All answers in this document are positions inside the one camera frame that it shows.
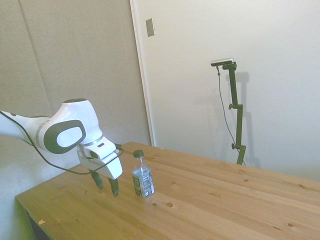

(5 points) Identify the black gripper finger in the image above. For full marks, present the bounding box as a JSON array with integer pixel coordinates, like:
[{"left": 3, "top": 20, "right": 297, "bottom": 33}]
[
  {"left": 90, "top": 169, "right": 104, "bottom": 190},
  {"left": 107, "top": 176, "right": 120, "bottom": 198}
]

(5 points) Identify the white door frame trim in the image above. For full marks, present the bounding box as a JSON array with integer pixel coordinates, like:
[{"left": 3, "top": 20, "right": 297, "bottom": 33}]
[{"left": 129, "top": 0, "right": 156, "bottom": 147}]

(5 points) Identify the clear plastic bottle green label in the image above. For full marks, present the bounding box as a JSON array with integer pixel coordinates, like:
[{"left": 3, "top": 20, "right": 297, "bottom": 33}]
[{"left": 131, "top": 149, "right": 156, "bottom": 200}]

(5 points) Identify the dark green camera stand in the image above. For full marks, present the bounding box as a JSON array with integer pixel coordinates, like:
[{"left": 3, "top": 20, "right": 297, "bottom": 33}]
[{"left": 222, "top": 62, "right": 247, "bottom": 166}]

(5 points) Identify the silver exterior camera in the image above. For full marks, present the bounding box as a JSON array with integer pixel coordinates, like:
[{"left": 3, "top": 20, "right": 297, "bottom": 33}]
[{"left": 210, "top": 57, "right": 235, "bottom": 67}]

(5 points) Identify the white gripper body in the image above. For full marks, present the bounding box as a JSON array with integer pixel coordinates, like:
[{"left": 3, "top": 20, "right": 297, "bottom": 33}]
[{"left": 76, "top": 147, "right": 124, "bottom": 180}]

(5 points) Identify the grey wall switch plate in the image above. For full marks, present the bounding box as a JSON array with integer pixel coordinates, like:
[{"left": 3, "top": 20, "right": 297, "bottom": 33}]
[{"left": 145, "top": 17, "right": 156, "bottom": 38}]

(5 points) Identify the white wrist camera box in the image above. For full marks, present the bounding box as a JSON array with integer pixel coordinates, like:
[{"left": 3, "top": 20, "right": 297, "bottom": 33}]
[{"left": 83, "top": 136, "right": 121, "bottom": 162}]

